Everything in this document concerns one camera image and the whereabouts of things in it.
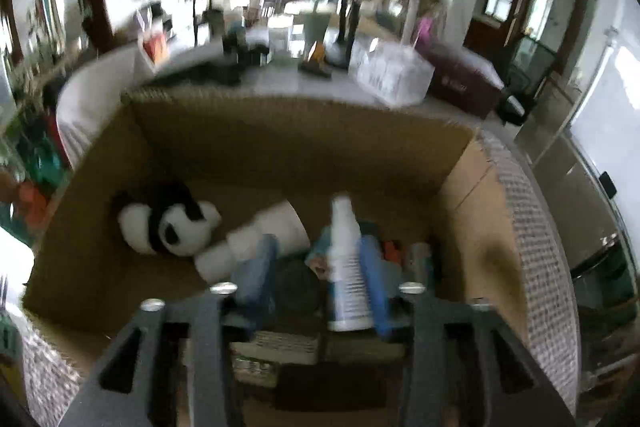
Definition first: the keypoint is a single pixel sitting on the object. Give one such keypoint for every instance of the dark red box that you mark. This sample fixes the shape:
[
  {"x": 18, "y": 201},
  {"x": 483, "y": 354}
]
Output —
[{"x": 465, "y": 87}]

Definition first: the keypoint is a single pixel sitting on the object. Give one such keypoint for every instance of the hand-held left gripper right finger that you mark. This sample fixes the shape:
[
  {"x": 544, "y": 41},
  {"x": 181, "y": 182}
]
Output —
[{"x": 376, "y": 277}]

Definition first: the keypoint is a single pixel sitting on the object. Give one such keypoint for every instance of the green bag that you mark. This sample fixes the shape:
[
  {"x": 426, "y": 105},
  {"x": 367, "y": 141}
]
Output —
[{"x": 42, "y": 162}]

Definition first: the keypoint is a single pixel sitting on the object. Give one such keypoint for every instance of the brown cardboard box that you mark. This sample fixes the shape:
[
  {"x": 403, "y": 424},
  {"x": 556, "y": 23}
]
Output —
[{"x": 280, "y": 147}]

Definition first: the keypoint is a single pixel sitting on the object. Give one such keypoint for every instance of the panda plush toy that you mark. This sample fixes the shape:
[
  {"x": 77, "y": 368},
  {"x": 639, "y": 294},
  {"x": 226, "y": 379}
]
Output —
[{"x": 185, "y": 237}]

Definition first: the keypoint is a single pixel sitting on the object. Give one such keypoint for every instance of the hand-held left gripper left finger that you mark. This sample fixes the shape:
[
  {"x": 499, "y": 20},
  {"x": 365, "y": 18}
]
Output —
[{"x": 260, "y": 267}]

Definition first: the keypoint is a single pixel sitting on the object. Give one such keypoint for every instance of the clear plastic storage box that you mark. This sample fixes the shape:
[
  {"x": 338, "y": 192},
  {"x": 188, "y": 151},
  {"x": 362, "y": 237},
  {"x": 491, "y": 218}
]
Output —
[{"x": 390, "y": 74}]

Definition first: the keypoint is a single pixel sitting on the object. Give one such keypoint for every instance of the small orange item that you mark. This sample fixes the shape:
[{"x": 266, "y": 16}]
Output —
[{"x": 392, "y": 252}]

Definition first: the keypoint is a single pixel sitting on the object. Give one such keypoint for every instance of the green pot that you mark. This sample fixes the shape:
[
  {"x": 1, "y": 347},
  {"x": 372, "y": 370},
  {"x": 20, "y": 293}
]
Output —
[{"x": 316, "y": 29}]

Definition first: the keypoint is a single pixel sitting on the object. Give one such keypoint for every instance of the white armchair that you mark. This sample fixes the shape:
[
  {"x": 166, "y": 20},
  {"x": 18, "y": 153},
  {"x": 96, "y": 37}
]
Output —
[{"x": 95, "y": 102}]

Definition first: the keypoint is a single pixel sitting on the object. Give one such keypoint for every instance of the large cardboard box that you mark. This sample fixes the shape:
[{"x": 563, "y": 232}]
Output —
[{"x": 540, "y": 257}]

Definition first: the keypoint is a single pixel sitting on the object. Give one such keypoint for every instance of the red bag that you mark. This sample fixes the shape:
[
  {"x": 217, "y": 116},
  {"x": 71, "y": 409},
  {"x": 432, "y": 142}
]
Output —
[{"x": 31, "y": 203}]

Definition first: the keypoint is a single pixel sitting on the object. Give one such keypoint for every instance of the dark round item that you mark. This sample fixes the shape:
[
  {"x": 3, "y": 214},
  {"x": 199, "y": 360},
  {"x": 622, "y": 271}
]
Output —
[{"x": 297, "y": 289}]

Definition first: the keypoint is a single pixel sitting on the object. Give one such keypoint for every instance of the blue packet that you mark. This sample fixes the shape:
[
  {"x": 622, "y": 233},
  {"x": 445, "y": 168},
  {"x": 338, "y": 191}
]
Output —
[{"x": 320, "y": 257}]

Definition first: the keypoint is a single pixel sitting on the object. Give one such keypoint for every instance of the green striped box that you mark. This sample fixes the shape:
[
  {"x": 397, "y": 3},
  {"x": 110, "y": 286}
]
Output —
[{"x": 285, "y": 347}]

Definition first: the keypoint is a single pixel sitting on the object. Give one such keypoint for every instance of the black desk organizer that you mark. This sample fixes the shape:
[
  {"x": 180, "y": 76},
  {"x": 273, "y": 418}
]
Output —
[{"x": 247, "y": 52}]

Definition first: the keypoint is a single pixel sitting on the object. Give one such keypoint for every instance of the white spray bottle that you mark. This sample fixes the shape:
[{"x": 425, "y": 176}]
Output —
[{"x": 347, "y": 282}]

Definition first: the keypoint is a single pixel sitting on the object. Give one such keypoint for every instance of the black lamp stand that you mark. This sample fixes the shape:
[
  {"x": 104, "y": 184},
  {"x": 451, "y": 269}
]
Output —
[{"x": 344, "y": 7}]

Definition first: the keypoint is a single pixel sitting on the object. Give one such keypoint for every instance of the white and orange bag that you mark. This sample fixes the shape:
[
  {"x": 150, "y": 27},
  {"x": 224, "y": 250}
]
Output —
[{"x": 155, "y": 46}]

